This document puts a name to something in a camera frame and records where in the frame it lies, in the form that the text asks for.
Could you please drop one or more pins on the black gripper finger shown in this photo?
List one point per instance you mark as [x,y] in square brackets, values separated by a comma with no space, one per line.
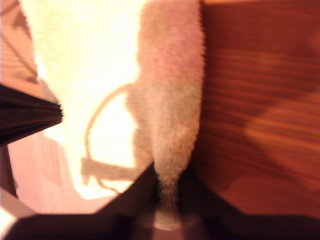
[200,202]
[135,197]
[25,100]
[22,127]

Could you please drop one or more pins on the white towel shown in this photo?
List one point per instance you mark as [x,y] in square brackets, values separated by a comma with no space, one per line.
[87,62]

